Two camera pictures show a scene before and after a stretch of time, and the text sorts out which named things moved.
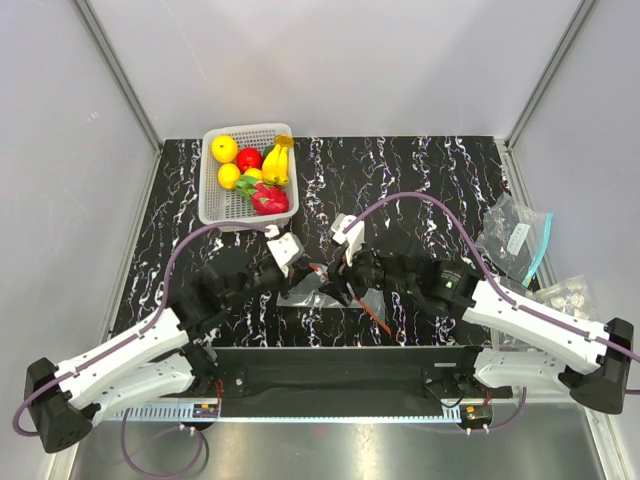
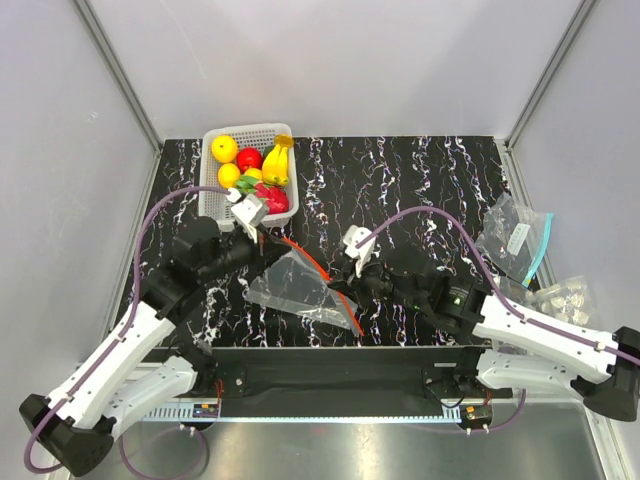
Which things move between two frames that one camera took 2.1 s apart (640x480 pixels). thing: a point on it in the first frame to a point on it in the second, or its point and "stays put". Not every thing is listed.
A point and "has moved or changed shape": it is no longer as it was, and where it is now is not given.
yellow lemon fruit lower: x=228 y=174 stays put
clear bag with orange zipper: x=308 y=292 has moved or changed shape
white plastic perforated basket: x=231 y=207 stays put
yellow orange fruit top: x=224 y=148 stays put
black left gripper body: x=263 y=279 to x=238 y=250
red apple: x=249 y=157 stays put
